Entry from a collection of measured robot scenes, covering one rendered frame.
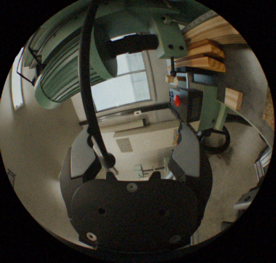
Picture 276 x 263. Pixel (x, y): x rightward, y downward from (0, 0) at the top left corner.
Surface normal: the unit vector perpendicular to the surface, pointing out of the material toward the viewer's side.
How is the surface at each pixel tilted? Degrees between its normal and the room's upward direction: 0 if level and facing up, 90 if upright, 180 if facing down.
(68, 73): 90
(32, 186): 180
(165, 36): 90
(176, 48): 90
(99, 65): 90
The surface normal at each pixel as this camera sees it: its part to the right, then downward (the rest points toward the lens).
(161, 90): 0.00, 0.50
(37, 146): 0.98, -0.17
